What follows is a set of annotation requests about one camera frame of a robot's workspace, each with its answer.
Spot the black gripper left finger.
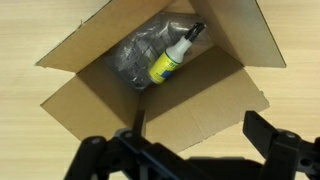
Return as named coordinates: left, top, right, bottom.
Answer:
left=63, top=109, right=214, bottom=180

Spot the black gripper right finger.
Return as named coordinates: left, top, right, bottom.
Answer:
left=242, top=110, right=320, bottom=180

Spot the yellow label spray bottle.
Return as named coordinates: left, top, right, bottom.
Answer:
left=147, top=21, right=207, bottom=85

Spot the clear plastic bag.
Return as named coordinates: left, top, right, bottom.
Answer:
left=103, top=29, right=174, bottom=91

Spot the brown cardboard box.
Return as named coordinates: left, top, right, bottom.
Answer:
left=35, top=0, right=287, bottom=155

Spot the dark crumpled plastic bag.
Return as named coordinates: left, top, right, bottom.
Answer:
left=146, top=12, right=214, bottom=51

